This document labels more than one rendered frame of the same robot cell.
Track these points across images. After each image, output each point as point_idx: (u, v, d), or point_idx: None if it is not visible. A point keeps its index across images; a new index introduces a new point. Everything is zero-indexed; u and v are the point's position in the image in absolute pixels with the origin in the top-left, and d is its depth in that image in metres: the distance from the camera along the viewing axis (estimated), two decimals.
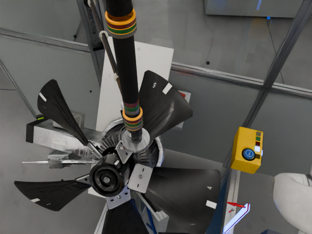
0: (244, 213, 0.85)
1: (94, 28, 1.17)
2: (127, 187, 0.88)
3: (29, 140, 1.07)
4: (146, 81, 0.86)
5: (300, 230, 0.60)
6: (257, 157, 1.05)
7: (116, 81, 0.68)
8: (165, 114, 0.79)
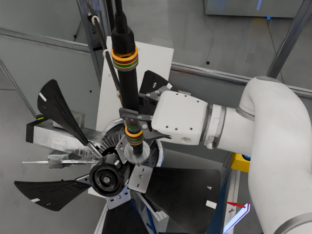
0: (244, 213, 0.85)
1: (94, 28, 1.17)
2: (127, 187, 0.88)
3: (29, 140, 1.07)
4: (146, 81, 0.86)
5: (196, 145, 0.54)
6: None
7: (119, 97, 0.74)
8: None
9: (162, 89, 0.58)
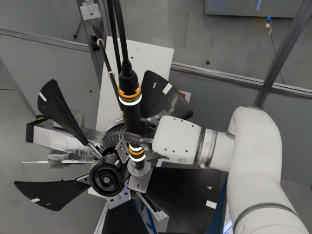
0: None
1: None
2: (127, 187, 0.88)
3: (29, 140, 1.07)
4: (146, 81, 0.86)
5: (191, 164, 0.61)
6: None
7: (122, 117, 0.82)
8: None
9: (161, 114, 0.66)
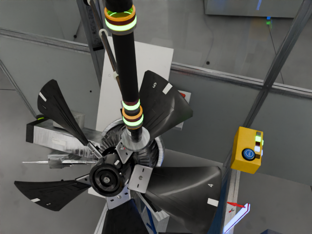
0: (244, 213, 0.85)
1: (94, 28, 1.17)
2: (127, 187, 0.88)
3: (29, 140, 1.07)
4: (146, 81, 0.86)
5: None
6: (257, 157, 1.05)
7: (116, 79, 0.68)
8: (165, 114, 0.79)
9: None
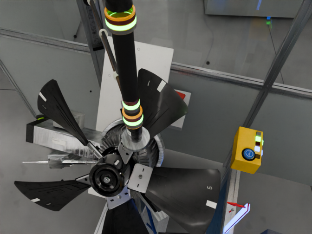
0: (244, 213, 0.85)
1: (94, 28, 1.17)
2: None
3: (29, 140, 1.07)
4: (209, 175, 0.89)
5: None
6: (257, 157, 1.05)
7: (116, 79, 0.68)
8: (189, 213, 0.85)
9: None
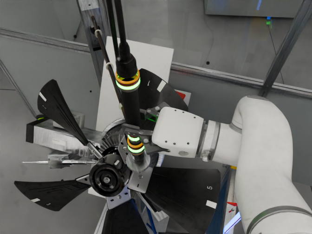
0: None
1: None
2: None
3: (29, 140, 1.07)
4: (209, 175, 0.89)
5: (193, 157, 0.58)
6: None
7: (121, 109, 0.78)
8: (189, 213, 0.85)
9: (161, 105, 0.63)
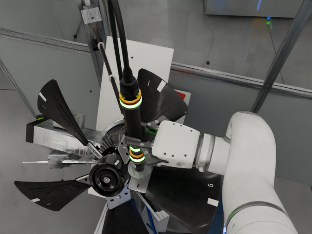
0: None
1: None
2: None
3: (29, 140, 1.07)
4: (209, 172, 0.88)
5: (190, 168, 0.63)
6: None
7: (123, 120, 0.83)
8: (190, 212, 0.84)
9: (161, 119, 0.68)
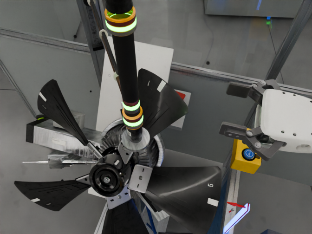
0: (244, 213, 0.85)
1: (94, 28, 1.17)
2: None
3: (29, 140, 1.07)
4: (209, 172, 0.88)
5: None
6: (257, 157, 1.05)
7: (116, 80, 0.68)
8: (190, 212, 0.84)
9: (269, 82, 0.51)
